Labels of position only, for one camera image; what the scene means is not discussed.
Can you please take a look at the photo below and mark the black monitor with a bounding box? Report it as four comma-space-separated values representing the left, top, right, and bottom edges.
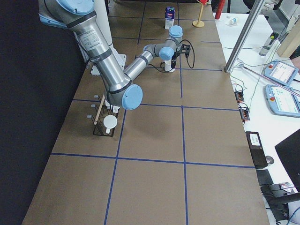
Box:
275, 130, 300, 191

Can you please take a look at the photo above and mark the white smiley mug black handle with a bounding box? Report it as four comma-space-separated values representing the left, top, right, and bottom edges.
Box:
160, 60, 175, 73

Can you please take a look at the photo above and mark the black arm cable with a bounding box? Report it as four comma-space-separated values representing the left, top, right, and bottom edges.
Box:
147, 40, 195, 72

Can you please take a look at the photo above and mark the aluminium frame post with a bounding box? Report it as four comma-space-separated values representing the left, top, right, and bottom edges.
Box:
224, 0, 264, 73

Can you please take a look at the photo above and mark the long silver rod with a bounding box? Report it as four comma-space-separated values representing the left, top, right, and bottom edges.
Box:
239, 64, 300, 97

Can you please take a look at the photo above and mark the orange black connector board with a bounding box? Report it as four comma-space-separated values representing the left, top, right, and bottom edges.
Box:
234, 90, 244, 103

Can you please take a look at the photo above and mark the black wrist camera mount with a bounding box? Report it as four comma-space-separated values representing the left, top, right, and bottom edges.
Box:
177, 44, 191, 58

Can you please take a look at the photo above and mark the white ribbed mug on rack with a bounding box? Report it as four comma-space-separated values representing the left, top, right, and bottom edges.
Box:
103, 115, 118, 134

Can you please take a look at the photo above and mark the red bottle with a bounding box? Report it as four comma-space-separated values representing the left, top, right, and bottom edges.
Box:
215, 0, 226, 20

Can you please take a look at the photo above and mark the near teach pendant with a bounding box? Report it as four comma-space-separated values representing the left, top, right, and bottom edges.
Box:
264, 84, 300, 118

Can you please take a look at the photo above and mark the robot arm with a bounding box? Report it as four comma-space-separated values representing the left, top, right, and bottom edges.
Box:
38, 0, 183, 110

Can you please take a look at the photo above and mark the wooden mug tree stand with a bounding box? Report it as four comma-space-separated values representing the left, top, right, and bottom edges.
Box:
192, 0, 209, 28

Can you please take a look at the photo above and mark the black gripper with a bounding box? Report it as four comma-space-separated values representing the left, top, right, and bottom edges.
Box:
171, 52, 178, 68

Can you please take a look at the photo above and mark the blue white milk carton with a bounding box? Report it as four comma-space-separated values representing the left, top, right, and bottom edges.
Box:
165, 6, 175, 30

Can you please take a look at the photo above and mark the far teach pendant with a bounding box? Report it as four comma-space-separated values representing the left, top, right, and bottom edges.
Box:
264, 61, 299, 86

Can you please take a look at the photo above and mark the wooden stick in rack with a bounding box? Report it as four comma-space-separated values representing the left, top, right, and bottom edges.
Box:
93, 94, 105, 125

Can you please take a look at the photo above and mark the teach pendant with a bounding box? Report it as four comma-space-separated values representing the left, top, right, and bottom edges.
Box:
264, 61, 299, 86
264, 84, 300, 118

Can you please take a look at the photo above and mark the white small bottle lying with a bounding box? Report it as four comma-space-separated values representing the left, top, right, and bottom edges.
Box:
226, 17, 239, 26

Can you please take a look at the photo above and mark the clear water bottle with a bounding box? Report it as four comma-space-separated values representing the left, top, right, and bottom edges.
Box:
259, 32, 279, 56

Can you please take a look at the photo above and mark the black remote box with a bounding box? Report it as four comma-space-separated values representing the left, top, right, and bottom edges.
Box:
245, 131, 268, 169

